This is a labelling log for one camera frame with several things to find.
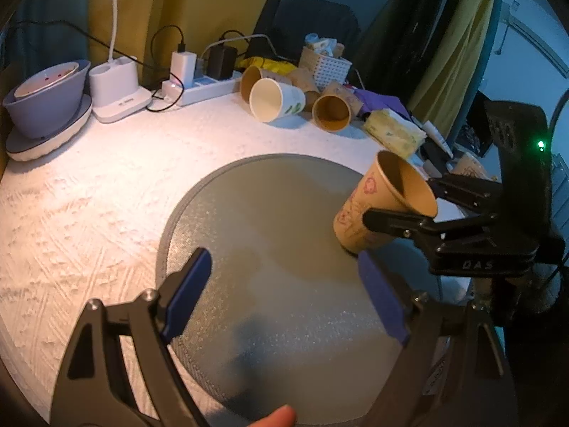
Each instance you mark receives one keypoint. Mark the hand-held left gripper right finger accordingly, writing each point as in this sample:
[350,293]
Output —
[382,296]

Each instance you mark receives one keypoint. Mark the white woven basket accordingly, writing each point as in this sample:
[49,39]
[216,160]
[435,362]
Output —
[324,69]

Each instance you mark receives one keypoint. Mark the yellow curtain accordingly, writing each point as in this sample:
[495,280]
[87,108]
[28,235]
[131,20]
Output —
[462,31]

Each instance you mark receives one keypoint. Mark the black chair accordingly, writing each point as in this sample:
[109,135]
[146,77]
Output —
[311,22]

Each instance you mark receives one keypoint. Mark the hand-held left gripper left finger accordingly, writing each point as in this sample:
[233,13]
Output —
[186,293]

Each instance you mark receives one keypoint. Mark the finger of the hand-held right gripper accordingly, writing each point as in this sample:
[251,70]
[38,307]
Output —
[471,193]
[400,223]

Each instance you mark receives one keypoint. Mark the plain brown paper cup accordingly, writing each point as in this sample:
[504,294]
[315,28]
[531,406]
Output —
[331,111]

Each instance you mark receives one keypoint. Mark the white charging dock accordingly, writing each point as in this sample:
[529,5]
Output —
[113,84]

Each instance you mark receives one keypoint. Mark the yellow bag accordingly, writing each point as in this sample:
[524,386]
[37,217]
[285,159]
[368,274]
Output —
[266,64]

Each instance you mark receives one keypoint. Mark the black power adapter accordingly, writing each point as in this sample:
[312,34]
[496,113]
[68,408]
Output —
[221,62]

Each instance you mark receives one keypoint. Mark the packets in basket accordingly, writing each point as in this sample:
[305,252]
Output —
[322,44]

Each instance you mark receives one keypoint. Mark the white power strip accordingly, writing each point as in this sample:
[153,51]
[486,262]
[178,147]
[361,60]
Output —
[209,90]

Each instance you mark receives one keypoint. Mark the white charger adapter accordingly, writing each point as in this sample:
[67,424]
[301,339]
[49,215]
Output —
[183,67]

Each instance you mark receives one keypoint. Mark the person's left hand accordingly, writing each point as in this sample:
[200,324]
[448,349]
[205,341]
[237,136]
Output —
[275,418]

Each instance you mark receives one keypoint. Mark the purple bowl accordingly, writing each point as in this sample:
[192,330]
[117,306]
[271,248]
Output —
[40,111]

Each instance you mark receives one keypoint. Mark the purple cloth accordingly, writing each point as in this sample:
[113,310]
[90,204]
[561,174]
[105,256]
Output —
[378,102]

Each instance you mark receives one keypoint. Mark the grey round mat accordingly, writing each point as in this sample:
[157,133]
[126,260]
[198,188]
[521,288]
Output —
[275,231]

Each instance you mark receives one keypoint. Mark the white tube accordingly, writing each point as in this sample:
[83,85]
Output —
[435,135]

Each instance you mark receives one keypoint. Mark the yellow tissue pack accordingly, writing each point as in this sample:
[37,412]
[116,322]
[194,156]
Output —
[393,133]

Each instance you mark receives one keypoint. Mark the white round base plate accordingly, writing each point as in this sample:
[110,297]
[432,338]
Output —
[66,135]

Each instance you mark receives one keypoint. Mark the white paper cup green print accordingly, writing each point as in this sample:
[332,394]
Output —
[278,98]

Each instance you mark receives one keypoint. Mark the white bowl with red dots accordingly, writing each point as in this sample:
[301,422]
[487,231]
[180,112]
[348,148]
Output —
[44,82]

